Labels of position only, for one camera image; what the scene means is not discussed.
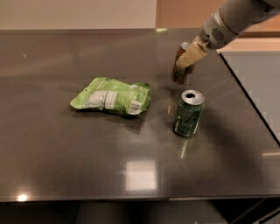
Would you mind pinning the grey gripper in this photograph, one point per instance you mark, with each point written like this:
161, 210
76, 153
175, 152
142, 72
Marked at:
215, 35

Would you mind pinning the orange soda can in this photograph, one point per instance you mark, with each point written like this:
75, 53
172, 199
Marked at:
182, 77

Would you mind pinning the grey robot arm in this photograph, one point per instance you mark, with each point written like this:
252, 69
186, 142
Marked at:
239, 15

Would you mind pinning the green soda can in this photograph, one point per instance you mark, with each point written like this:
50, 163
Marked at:
189, 110

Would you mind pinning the green rice chip bag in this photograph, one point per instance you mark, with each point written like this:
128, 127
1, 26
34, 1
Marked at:
114, 96

